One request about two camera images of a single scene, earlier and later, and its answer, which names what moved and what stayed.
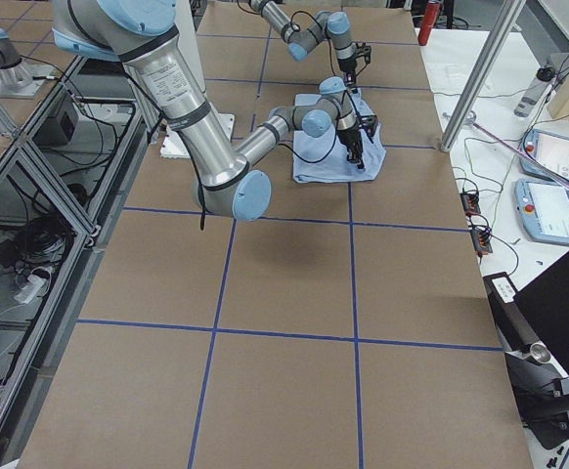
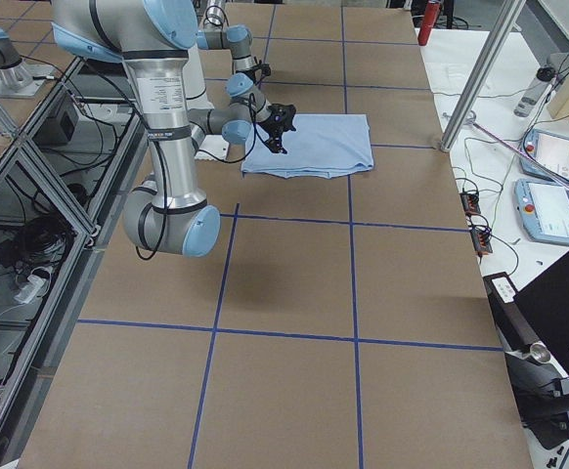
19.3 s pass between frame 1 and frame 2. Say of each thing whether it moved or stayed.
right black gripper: moved
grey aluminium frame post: stayed
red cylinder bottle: stayed
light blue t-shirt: moved
